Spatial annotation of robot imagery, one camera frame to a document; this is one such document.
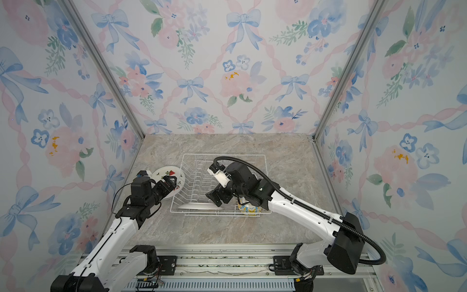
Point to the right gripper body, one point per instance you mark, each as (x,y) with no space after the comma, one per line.
(227,196)

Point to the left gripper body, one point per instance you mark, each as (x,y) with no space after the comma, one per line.
(159,192)

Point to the plain white plate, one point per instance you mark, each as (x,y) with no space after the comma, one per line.
(199,206)

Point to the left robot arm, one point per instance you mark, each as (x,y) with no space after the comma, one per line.
(98,271)

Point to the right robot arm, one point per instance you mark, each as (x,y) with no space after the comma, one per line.
(338,247)

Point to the yellow blue floral bowl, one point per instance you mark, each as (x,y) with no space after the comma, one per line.
(250,210)

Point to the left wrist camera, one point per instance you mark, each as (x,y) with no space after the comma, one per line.
(144,174)

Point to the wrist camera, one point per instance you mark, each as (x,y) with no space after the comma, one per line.
(144,174)
(218,171)

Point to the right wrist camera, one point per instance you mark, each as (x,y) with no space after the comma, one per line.
(218,171)

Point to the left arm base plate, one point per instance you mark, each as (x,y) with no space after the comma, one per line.
(161,266)

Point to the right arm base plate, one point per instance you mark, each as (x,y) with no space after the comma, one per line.
(283,266)

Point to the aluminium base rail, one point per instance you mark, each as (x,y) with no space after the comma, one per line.
(244,268)

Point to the left corner aluminium post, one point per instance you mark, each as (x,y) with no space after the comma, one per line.
(78,24)

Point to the corner aluminium post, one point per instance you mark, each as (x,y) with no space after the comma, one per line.
(78,24)
(368,28)

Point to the right corner aluminium post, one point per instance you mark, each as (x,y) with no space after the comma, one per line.
(368,28)

